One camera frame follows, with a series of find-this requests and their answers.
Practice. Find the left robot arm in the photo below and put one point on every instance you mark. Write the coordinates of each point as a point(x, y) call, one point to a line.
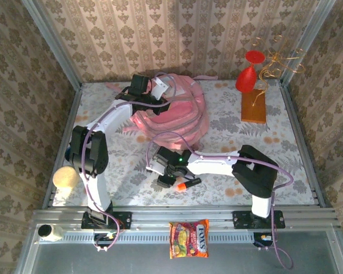
point(114, 114)

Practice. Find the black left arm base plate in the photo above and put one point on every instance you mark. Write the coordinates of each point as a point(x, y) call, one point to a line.
point(123, 221)

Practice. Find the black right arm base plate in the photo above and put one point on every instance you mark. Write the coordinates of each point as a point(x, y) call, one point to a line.
point(243, 219)

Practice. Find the pink backpack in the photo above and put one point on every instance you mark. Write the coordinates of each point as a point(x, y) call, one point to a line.
point(183, 120)

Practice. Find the blue tape roll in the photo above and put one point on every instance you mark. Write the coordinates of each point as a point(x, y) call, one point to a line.
point(68, 152)

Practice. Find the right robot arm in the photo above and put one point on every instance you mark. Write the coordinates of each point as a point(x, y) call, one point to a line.
point(211, 165)

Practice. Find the orange black highlighter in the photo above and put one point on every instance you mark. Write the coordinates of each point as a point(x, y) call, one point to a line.
point(190, 183)

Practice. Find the floral tablecloth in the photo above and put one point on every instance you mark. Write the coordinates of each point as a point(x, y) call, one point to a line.
point(245, 137)

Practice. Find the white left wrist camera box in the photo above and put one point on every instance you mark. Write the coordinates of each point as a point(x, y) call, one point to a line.
point(161, 90)

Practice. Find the white bottle black cap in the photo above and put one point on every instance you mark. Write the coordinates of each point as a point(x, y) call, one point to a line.
point(50, 232)

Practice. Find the beige sponge ball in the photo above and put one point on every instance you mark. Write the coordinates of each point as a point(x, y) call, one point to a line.
point(65, 177)

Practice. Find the small black circuit board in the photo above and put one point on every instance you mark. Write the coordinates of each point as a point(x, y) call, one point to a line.
point(260, 238)
point(101, 238)

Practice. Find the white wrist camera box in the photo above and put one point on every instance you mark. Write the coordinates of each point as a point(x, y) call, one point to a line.
point(161, 90)
point(155, 165)

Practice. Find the orange wooden board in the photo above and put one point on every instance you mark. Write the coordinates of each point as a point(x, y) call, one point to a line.
point(254, 109)

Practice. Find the orange candy bag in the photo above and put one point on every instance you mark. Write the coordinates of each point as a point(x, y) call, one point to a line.
point(188, 239)

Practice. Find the aluminium frame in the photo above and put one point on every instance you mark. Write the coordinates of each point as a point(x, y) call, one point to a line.
point(188, 214)

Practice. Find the red goblet vase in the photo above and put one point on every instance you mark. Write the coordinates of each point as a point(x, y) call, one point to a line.
point(247, 78)

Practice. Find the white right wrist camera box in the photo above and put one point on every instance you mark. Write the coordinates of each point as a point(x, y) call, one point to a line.
point(155, 165)

